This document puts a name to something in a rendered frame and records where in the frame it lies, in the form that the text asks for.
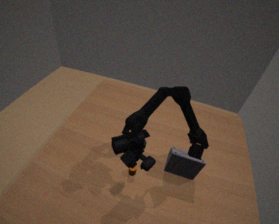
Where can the orange knob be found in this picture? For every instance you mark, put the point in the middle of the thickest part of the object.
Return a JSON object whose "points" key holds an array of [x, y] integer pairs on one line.
{"points": [[132, 171]]}

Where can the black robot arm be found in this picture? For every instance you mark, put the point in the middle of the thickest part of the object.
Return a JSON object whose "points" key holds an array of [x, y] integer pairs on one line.
{"points": [[137, 121]]}

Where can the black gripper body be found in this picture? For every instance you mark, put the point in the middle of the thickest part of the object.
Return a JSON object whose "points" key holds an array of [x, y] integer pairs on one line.
{"points": [[148, 162]]}

